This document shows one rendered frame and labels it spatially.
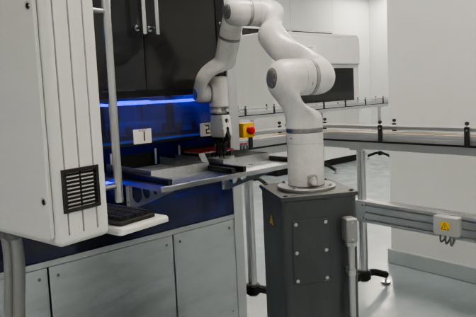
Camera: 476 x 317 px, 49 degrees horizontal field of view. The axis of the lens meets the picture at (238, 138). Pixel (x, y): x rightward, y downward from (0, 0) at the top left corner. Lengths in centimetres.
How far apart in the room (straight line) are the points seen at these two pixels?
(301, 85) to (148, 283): 112
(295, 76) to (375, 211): 146
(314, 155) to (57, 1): 88
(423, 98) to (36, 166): 249
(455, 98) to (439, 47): 31
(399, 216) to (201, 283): 109
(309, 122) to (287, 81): 15
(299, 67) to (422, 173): 192
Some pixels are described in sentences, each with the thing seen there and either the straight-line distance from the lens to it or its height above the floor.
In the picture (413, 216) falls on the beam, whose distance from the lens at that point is 283.
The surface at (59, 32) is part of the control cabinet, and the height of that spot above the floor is 136.
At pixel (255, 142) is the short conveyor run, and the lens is 272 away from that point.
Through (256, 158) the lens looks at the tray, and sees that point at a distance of 223.
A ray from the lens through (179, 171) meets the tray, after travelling 198.
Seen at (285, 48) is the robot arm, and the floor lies 132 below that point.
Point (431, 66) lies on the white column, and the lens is 336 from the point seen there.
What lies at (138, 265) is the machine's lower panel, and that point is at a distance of 226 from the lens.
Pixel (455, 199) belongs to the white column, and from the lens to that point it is 337.
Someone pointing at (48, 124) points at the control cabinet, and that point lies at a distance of 142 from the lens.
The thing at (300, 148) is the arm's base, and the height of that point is 100.
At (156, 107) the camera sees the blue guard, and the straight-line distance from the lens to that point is 222.
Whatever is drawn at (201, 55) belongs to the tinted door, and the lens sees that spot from 238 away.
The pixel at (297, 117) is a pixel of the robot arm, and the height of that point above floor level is 110.
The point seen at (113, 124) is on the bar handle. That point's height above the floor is 111.
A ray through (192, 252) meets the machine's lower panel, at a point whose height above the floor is 48.
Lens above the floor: 119
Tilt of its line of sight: 5 degrees down
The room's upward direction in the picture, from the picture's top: 3 degrees counter-clockwise
